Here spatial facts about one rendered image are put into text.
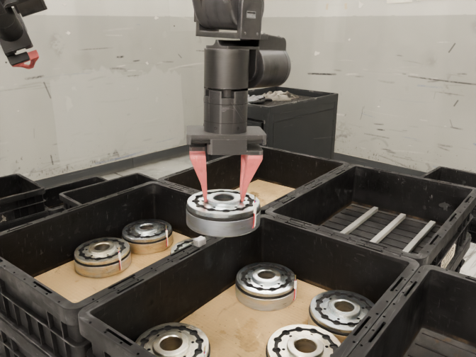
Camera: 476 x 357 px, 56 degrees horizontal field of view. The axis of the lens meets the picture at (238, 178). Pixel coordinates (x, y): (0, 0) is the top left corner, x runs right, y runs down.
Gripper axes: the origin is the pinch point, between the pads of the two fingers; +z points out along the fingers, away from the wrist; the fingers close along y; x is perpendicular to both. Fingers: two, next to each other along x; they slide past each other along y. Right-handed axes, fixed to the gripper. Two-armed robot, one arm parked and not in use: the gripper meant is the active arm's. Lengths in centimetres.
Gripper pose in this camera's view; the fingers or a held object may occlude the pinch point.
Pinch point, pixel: (223, 195)
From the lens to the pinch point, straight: 62.5
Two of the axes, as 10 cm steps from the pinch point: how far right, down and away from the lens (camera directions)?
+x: 1.1, 2.9, -9.5
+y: -9.9, 0.0, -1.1
